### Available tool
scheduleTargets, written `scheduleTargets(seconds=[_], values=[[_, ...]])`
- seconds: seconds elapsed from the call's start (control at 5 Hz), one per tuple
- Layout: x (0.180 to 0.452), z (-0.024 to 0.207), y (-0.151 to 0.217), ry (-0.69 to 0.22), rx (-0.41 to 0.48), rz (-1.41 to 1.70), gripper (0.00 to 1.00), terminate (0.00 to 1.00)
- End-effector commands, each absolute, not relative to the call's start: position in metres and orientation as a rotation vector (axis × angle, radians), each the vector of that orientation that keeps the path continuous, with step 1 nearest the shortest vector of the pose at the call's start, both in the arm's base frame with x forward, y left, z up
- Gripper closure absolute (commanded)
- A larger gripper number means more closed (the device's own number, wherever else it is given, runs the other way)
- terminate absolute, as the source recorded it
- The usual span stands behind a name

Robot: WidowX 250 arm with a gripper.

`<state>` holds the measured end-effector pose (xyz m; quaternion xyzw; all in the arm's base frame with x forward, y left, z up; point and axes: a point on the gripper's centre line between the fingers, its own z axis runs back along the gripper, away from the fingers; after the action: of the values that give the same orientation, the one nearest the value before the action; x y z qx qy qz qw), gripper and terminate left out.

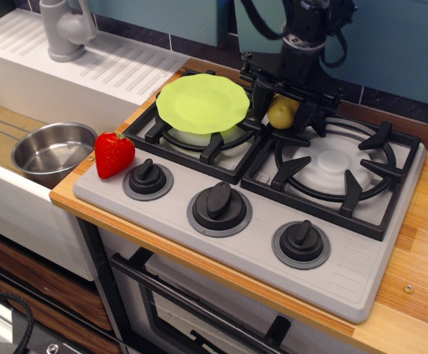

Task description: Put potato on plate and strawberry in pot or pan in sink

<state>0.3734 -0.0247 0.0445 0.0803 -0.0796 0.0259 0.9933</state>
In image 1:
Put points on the upper wooden drawer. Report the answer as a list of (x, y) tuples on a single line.
[(70, 290)]

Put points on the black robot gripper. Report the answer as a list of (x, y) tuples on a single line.
[(294, 73)]

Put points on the white toy sink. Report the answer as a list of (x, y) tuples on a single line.
[(50, 115)]

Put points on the grey toy stove top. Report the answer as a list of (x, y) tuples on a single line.
[(346, 284)]

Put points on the black oven door handle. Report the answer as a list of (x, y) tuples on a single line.
[(151, 284)]

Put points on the toy oven door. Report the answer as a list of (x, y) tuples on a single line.
[(195, 326)]

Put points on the black stove knob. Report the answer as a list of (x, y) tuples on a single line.
[(301, 245), (147, 181), (219, 211)]

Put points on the black left stove knob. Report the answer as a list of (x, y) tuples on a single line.
[(147, 181)]

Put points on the black left burner grate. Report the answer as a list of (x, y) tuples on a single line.
[(225, 155)]

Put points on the black right stove knob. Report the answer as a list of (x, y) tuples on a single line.
[(301, 245)]

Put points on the lower wooden drawer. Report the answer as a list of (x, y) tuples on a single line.
[(71, 329)]

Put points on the red toy strawberry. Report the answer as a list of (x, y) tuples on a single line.
[(113, 153)]

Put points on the small steel pot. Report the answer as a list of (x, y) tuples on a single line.
[(48, 154)]

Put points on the wooden drawer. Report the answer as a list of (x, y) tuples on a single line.
[(71, 329), (70, 290)]

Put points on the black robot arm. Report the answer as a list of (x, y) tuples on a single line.
[(308, 25)]

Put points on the grey toy faucet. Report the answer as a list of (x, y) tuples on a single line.
[(67, 33)]

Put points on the yellow toy potato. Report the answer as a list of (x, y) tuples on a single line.
[(282, 111)]

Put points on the black middle stove knob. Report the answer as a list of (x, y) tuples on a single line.
[(219, 211)]

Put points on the light green plastic plate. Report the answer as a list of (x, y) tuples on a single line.
[(202, 104)]

